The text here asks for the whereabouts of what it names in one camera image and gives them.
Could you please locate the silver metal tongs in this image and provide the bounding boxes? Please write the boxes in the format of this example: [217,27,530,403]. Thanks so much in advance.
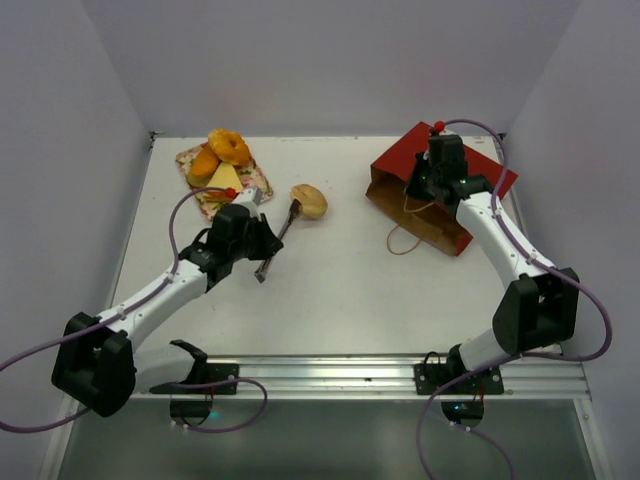
[254,200,302,283]

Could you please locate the red paper bag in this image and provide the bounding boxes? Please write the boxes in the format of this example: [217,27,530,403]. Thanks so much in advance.
[366,122,518,256]

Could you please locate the round beige bread bun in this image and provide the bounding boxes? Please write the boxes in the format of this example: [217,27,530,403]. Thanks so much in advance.
[290,184,328,219]

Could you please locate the orange fake sandwich bread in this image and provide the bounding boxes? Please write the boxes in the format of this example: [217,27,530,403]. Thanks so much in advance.
[187,163,244,203]

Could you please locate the glazed fake donut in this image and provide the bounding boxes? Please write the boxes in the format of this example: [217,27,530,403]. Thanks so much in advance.
[208,128,251,166]

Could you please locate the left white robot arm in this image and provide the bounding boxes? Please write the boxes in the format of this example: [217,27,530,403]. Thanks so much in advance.
[51,204,283,417]

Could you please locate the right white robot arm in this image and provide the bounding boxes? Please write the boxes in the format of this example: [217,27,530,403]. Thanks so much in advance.
[245,138,556,393]

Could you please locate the floral patterned tray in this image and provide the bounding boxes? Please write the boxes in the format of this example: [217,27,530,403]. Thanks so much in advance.
[175,144,274,220]

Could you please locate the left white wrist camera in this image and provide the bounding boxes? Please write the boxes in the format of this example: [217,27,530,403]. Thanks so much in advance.
[232,186,263,206]

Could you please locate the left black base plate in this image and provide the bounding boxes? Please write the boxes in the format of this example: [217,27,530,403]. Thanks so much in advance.
[150,362,240,395]

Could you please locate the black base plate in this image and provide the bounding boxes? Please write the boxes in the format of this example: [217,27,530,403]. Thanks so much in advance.
[150,362,240,395]
[413,350,505,396]

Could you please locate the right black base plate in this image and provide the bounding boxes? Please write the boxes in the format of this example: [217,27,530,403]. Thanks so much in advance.
[413,350,505,396]

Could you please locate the aluminium mounting rail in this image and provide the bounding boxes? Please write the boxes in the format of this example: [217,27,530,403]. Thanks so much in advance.
[64,355,591,399]

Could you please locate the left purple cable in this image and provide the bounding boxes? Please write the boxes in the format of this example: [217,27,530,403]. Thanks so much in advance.
[0,187,269,434]

